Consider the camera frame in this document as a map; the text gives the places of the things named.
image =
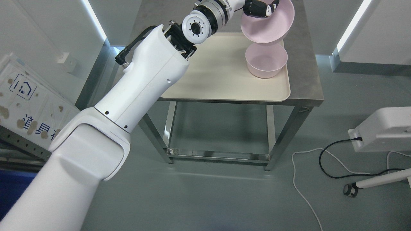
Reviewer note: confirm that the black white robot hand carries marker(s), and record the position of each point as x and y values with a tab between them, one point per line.
255	8

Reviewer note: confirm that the pink bowl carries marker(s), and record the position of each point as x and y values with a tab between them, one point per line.
272	29
265	60

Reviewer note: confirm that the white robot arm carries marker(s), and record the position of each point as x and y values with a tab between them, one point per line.
94	145

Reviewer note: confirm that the metal shelf rack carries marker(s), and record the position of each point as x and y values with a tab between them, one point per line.
20	154

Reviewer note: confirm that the beige plastic tray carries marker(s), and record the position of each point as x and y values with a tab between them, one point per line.
218	72

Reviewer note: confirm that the white machine housing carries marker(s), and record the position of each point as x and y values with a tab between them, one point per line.
387	129

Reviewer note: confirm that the white stand leg with caster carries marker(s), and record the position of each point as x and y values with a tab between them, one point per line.
352	189

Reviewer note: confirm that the white sign board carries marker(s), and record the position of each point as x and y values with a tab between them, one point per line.
29	106

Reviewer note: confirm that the blue bin lower left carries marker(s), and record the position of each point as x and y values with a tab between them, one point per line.
12	185

